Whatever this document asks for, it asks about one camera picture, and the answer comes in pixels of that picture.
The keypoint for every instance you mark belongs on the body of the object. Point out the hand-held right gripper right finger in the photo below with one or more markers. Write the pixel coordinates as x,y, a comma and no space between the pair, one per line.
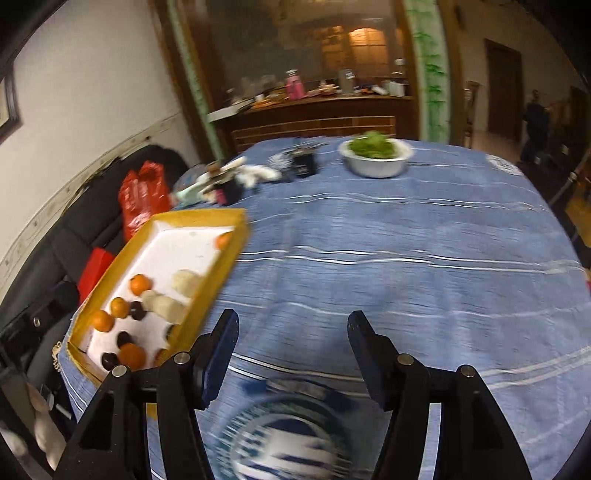
369,364

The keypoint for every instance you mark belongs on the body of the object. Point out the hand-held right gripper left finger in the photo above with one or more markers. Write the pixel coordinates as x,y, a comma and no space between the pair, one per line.
221,360

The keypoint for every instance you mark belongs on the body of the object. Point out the yellow-rimmed white foam tray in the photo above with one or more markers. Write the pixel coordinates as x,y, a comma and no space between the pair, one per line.
184,240

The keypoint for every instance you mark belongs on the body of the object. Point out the person's left hand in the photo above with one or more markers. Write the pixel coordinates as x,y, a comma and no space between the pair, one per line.
46,424

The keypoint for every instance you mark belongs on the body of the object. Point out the blue plaid tablecloth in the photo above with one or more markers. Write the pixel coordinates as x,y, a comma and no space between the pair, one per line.
392,277

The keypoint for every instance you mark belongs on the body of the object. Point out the red box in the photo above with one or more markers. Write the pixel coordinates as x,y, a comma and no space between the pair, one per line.
94,272

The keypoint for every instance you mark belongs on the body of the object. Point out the green packet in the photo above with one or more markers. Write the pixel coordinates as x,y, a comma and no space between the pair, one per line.
189,197

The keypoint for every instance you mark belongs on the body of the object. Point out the black jar with pink label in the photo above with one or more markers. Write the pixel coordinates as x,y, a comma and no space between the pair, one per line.
231,194

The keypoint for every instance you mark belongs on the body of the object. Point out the red plastic bag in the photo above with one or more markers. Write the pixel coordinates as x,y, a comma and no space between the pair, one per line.
141,198

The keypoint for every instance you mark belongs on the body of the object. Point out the white knit glove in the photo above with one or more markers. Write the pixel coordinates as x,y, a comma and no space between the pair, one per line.
231,165
258,174

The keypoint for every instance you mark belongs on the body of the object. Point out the white bowl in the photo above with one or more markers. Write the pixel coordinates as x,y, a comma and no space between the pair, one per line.
376,167

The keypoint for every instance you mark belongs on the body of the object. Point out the black padded chair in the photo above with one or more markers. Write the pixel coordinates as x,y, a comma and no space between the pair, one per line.
69,230

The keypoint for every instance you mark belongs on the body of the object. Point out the black box device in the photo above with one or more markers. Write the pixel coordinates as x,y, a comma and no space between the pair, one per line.
302,165

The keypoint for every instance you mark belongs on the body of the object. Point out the green leafy lettuce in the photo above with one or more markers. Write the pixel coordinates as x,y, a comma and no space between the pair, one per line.
371,145

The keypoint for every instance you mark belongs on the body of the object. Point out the wooden cabinet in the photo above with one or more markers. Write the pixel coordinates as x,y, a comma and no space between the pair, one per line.
323,122

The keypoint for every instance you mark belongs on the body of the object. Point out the wooden chair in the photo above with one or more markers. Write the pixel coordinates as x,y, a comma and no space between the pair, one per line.
472,113

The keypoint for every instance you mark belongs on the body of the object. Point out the pink bottle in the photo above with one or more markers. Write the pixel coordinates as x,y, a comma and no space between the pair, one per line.
294,86

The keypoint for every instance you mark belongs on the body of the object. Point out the glass partition with bamboo border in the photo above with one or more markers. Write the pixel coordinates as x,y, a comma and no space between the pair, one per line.
431,69

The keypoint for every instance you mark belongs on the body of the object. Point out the brown wooden door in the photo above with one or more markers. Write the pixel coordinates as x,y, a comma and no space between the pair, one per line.
503,87

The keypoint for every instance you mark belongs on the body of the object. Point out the framed wall picture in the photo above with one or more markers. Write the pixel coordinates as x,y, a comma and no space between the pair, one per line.
14,108

